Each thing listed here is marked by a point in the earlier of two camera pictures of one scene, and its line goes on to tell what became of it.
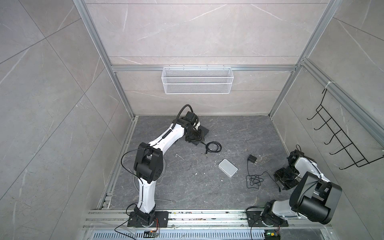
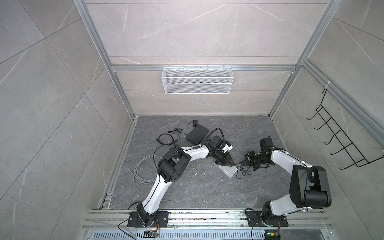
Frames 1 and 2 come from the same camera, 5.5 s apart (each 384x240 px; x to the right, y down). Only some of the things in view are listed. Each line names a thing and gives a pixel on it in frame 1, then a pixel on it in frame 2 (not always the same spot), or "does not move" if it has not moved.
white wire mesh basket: (195, 80) does not move
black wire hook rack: (349, 147) does not move
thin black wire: (254, 181) → (242, 168)
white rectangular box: (227, 167) does not move
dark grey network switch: (204, 131) does not move
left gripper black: (199, 138) → (228, 161)
